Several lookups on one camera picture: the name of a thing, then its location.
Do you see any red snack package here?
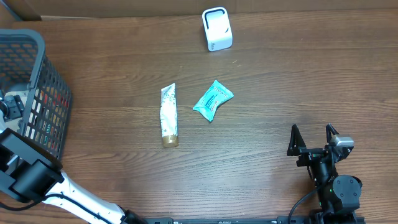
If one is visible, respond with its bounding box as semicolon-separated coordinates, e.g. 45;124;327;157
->
35;93;67;154

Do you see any white Pantene tube gold cap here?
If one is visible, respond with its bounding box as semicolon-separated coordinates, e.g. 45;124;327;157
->
160;83;179;147

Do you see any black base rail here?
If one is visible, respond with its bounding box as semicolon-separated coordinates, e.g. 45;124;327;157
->
144;216;366;224

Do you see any brown cardboard backdrop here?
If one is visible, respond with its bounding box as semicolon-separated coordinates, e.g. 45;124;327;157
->
5;0;397;21

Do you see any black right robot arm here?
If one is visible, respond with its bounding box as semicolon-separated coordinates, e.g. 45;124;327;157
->
287;123;364;223

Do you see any dark grey plastic basket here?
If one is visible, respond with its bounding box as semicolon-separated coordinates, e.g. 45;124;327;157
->
1;29;73;160

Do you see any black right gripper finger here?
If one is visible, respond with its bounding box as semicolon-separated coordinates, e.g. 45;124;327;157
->
325;123;339;144
287;124;307;156

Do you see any white barcode scanner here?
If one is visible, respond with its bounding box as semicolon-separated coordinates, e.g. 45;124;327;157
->
201;7;233;52

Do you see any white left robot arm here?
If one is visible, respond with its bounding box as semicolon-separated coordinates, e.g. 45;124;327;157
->
1;98;146;224

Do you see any teal wipes packet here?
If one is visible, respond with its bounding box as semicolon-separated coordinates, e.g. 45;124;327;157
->
193;80;234;122

